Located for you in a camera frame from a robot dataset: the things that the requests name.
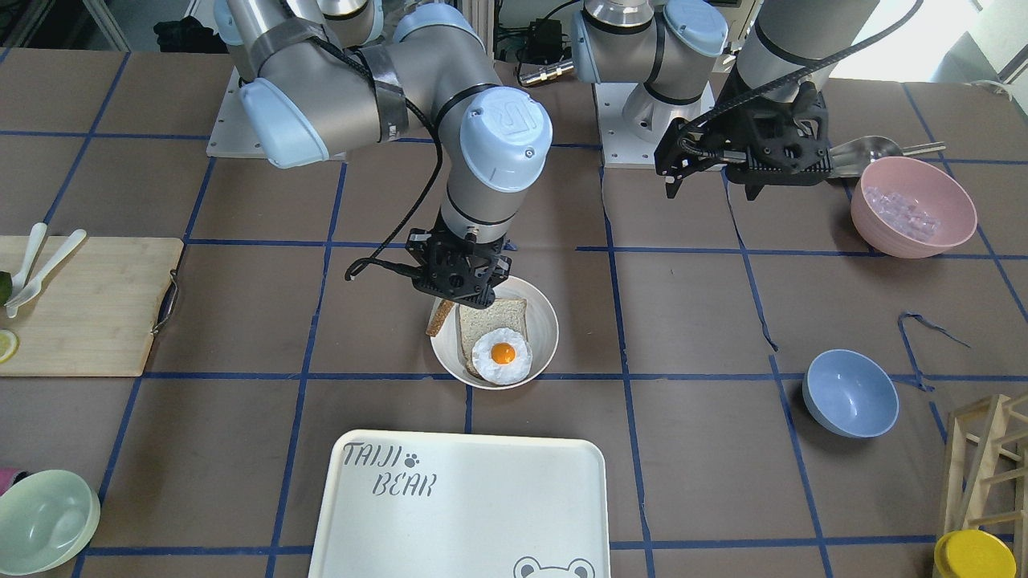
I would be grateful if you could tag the cream bear tray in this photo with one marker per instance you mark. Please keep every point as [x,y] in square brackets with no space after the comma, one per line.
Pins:
[416,504]

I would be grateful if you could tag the white round plate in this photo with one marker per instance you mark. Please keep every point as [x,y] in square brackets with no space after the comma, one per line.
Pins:
[542,335]

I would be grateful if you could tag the wooden cutting board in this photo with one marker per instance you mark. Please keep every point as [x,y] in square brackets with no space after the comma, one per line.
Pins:
[95,314]

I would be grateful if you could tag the bread slice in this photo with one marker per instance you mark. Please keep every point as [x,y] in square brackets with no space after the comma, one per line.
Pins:
[440,312]
[473,324]

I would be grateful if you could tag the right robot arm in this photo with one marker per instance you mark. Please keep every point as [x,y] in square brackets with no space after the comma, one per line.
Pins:
[314,85]

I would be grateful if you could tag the white plastic spoon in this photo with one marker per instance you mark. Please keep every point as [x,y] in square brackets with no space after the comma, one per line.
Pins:
[32,288]

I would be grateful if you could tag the wooden rack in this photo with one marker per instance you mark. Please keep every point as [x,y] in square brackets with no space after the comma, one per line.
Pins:
[986,446]

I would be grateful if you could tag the fried egg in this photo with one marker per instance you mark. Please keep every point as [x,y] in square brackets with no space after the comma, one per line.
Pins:
[502,357]

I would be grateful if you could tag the blue bowl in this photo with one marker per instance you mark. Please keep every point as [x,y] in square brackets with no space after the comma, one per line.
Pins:
[850,395]

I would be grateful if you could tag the metal scoop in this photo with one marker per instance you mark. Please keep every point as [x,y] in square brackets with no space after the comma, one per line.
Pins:
[849,159]

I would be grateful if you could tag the pink cloth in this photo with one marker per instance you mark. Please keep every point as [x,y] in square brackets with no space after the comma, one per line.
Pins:
[10,476]

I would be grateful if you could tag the pink bowl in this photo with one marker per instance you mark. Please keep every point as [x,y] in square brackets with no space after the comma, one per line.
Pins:
[907,208]

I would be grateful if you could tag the black power adapter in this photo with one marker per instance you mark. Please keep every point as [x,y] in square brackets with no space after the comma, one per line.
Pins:
[544,43]

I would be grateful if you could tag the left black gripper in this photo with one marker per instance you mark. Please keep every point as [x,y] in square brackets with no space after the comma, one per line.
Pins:
[740,131]

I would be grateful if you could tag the white plastic fork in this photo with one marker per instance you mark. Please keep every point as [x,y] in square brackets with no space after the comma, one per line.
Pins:
[36,239]

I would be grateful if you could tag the green avocado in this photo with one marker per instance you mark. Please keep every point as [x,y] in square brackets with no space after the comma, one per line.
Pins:
[6,287]

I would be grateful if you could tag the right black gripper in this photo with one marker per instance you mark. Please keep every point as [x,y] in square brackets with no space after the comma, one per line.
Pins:
[419,247]

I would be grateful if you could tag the green bowl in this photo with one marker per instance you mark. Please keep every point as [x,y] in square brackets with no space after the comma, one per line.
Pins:
[46,519]

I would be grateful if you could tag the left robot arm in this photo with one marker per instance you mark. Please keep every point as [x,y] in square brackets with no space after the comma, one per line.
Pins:
[673,48]

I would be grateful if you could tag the yellow cup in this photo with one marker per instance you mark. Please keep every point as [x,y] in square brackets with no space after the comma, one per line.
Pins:
[972,553]

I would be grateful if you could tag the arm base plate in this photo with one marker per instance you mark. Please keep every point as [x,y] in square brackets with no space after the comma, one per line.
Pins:
[632,122]
[225,128]

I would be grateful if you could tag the lemon half slice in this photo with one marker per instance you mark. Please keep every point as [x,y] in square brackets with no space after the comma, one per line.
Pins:
[9,344]

